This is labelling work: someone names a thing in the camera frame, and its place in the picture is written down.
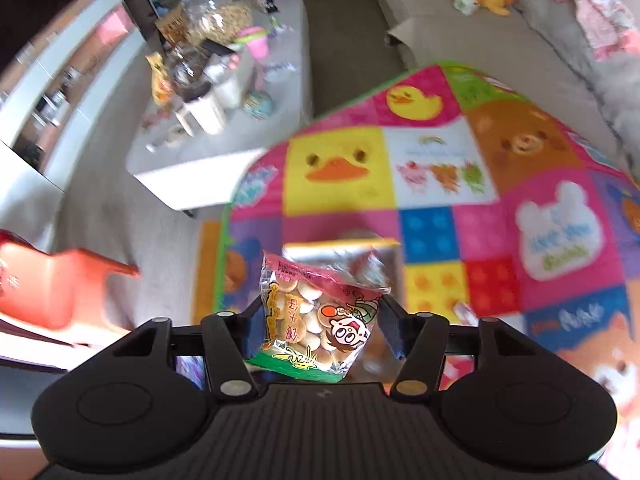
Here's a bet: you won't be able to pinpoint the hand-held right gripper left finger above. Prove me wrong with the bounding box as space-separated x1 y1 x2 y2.
114 299 267 404

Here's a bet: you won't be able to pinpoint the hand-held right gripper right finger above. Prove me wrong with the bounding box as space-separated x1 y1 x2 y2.
377 295 552 404

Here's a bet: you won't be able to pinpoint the round biscuit snack packet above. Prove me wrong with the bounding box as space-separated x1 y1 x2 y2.
244 247 392 383

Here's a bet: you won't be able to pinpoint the yellow cardboard box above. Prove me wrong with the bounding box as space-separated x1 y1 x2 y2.
282 239 403 311

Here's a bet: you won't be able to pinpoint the wooden table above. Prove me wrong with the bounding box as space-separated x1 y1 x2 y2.
192 220 226 326

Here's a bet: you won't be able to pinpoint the colourful cartoon play mat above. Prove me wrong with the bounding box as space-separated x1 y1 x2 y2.
212 60 640 461

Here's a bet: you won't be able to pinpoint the white coffee table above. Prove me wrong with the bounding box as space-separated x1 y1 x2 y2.
125 0 313 213

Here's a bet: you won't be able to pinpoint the orange plastic stool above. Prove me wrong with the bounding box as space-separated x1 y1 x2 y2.
0 230 141 346

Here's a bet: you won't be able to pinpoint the white cup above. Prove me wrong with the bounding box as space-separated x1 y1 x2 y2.
182 92 226 136
210 67 243 111

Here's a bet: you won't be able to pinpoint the teal round tin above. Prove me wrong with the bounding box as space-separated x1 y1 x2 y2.
243 90 275 121

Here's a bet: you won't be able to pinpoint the yellow orange snack bag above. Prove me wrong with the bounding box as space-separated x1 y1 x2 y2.
146 52 176 106

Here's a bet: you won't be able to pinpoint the pink cup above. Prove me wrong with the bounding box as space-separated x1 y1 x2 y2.
237 27 271 61

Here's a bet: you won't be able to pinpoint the white television cabinet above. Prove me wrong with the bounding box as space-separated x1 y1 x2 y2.
0 0 146 196

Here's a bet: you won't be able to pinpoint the grey sofa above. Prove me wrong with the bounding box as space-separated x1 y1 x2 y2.
365 0 640 181

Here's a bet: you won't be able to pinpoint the large clear snack bag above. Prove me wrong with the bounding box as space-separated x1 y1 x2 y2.
182 0 253 48

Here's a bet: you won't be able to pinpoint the pink patterned clothes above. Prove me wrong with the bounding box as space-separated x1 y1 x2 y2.
532 0 636 61

